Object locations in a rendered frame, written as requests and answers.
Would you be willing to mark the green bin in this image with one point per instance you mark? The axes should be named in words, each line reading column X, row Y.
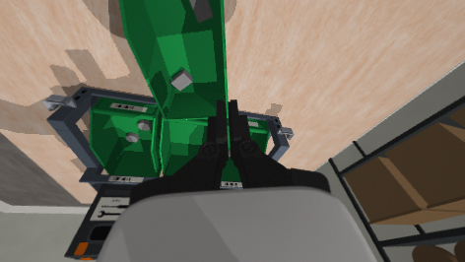
column 180, row 142
column 259, row 132
column 165, row 38
column 110, row 121

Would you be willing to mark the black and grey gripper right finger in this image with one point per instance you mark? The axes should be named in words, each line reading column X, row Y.
column 258, row 170

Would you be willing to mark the grey metal disc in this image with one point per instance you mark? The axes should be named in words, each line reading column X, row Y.
column 132, row 137
column 144, row 125

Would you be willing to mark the dark grey metal shelf rack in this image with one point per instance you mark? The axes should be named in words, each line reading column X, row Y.
column 64, row 120

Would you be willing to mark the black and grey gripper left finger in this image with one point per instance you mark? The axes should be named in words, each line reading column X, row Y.
column 202, row 173

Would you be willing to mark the black case with orange latches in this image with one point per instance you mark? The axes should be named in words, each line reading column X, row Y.
column 110, row 201

